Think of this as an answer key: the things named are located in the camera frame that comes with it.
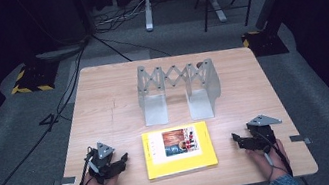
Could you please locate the grey metal expandable book rack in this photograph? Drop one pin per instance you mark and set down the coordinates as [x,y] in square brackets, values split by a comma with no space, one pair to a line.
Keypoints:
[177,80]

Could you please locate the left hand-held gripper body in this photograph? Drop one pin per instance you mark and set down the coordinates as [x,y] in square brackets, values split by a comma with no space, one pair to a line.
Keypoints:
[101,157]

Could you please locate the person's right hand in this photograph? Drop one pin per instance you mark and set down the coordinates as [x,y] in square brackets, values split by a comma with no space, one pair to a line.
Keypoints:
[267,164]

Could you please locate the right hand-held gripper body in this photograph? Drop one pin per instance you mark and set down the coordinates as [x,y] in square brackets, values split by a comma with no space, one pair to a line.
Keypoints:
[262,132]

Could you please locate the grey table bracket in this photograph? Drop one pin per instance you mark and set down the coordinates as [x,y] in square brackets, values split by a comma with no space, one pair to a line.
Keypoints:
[298,138]
[67,180]

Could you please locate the black stand base striped edge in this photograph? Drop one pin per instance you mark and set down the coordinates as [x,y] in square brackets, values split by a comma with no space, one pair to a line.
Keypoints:
[34,77]
[264,42]

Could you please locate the yellow book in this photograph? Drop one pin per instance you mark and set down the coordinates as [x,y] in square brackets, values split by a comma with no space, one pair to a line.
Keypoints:
[178,149]

